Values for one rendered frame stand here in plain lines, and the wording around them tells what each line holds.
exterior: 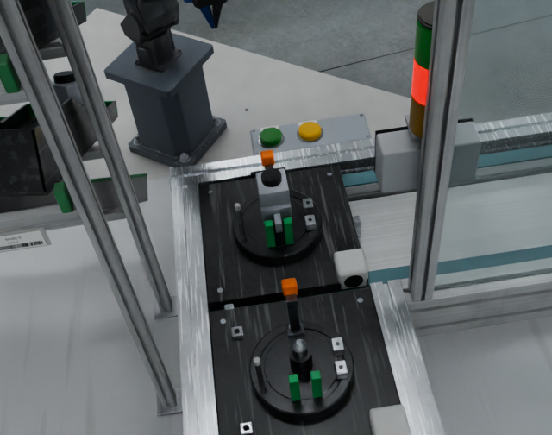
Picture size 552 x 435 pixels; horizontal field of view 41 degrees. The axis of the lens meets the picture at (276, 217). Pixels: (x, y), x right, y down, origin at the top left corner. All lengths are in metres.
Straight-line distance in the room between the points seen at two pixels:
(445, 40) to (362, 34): 2.41
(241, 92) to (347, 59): 1.50
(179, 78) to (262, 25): 1.96
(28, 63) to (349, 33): 2.59
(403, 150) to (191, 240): 0.43
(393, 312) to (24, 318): 0.61
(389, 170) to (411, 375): 0.29
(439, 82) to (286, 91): 0.81
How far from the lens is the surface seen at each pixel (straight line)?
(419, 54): 0.81
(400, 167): 0.91
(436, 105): 0.81
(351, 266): 1.09
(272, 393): 0.99
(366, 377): 1.02
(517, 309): 1.19
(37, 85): 0.68
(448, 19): 0.75
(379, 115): 1.51
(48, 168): 0.83
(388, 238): 1.22
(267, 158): 1.13
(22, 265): 1.38
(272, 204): 1.08
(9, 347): 1.29
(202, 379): 1.05
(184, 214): 1.23
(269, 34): 3.21
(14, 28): 0.64
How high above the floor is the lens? 1.87
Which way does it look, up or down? 50 degrees down
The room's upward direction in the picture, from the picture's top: 7 degrees counter-clockwise
